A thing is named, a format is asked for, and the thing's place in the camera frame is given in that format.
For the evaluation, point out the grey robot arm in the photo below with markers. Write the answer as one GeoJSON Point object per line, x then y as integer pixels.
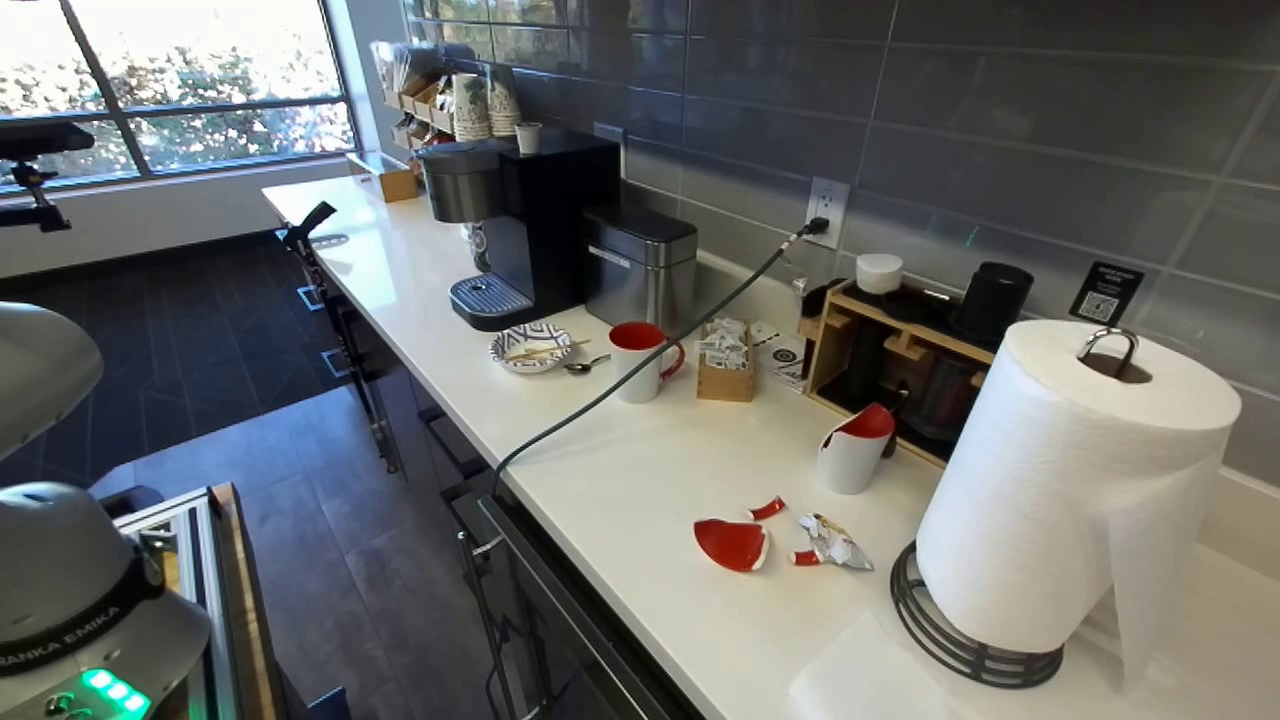
{"type": "Point", "coordinates": [65, 585]}

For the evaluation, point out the small white cup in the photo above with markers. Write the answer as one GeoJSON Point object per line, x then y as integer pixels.
{"type": "Point", "coordinates": [878, 274]}

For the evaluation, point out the white mug red inside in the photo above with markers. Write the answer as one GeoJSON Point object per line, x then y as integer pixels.
{"type": "Point", "coordinates": [642, 362]}

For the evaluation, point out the metal spoon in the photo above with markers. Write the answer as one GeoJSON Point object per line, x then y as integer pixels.
{"type": "Point", "coordinates": [586, 362]}

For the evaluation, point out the stainless steel canister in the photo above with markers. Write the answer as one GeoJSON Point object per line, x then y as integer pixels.
{"type": "Point", "coordinates": [647, 266]}

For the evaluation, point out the black coffee maker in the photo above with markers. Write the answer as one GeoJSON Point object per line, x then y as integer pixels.
{"type": "Point", "coordinates": [547, 212]}

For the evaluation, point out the small red mug shard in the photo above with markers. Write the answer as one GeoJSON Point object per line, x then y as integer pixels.
{"type": "Point", "coordinates": [807, 558]}
{"type": "Point", "coordinates": [771, 511]}

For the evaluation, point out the large red mug shard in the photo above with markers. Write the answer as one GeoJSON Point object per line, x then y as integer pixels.
{"type": "Point", "coordinates": [728, 546]}

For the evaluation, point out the wooden countertop organizer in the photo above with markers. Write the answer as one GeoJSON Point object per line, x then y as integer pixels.
{"type": "Point", "coordinates": [867, 347]}

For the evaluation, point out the broken white red mug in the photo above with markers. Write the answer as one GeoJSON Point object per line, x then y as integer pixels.
{"type": "Point", "coordinates": [850, 463]}

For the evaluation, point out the crumpled silver wrapper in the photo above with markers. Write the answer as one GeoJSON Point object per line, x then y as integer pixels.
{"type": "Point", "coordinates": [835, 543]}

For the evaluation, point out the dark glossy dishwasher front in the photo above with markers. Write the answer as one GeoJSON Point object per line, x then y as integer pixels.
{"type": "Point", "coordinates": [533, 653]}

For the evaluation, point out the snack rack with bags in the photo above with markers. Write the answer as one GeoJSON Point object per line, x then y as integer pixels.
{"type": "Point", "coordinates": [460, 101]}

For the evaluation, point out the black cylinder container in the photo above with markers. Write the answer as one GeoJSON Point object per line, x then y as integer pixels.
{"type": "Point", "coordinates": [993, 304]}

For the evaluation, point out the black tripod stand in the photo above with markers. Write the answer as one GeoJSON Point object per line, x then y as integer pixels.
{"type": "Point", "coordinates": [312, 221]}

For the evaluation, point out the white paper towel roll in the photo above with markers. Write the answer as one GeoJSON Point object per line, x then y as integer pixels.
{"type": "Point", "coordinates": [1054, 507]}

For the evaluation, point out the black QR code sign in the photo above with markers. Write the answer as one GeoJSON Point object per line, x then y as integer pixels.
{"type": "Point", "coordinates": [1106, 292]}

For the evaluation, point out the large window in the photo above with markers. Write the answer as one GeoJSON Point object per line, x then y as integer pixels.
{"type": "Point", "coordinates": [203, 83]}

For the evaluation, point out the white wall outlet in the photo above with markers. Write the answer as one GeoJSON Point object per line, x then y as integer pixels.
{"type": "Point", "coordinates": [827, 204]}

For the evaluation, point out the aluminium robot stand frame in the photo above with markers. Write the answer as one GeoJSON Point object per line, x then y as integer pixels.
{"type": "Point", "coordinates": [203, 560]}

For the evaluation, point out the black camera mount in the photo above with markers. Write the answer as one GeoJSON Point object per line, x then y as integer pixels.
{"type": "Point", "coordinates": [43, 137]}

